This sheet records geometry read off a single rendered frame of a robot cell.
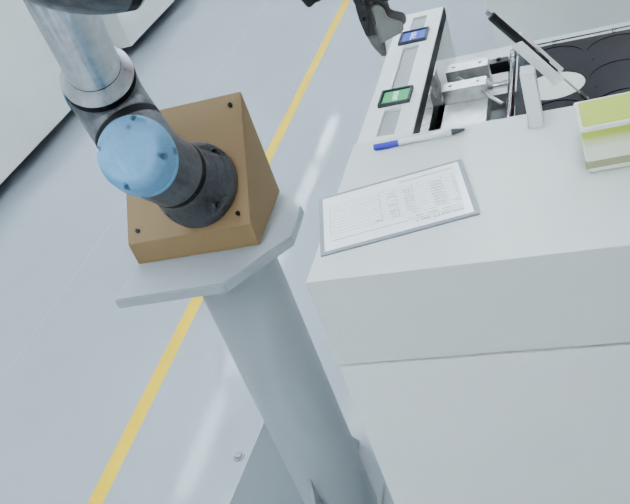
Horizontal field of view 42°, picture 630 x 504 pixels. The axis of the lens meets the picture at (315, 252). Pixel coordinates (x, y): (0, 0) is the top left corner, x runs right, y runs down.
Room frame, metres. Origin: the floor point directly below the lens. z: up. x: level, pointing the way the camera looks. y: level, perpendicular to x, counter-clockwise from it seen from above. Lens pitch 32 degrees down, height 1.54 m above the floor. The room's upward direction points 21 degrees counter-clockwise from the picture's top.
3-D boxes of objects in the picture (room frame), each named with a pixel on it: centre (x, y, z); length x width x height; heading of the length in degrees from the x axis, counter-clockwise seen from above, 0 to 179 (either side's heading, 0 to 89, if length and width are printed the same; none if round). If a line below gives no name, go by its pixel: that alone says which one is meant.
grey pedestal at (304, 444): (1.36, 0.25, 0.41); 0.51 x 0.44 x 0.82; 69
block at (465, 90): (1.36, -0.36, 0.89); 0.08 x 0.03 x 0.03; 66
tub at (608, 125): (0.87, -0.40, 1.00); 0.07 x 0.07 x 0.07; 69
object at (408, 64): (1.40, -0.28, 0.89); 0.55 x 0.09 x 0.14; 156
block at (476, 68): (1.43, -0.40, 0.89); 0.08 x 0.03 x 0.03; 66
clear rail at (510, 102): (1.27, -0.41, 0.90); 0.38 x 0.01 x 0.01; 156
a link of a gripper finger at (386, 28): (1.27, -0.23, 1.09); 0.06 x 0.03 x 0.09; 66
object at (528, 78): (1.02, -0.38, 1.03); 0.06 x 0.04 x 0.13; 66
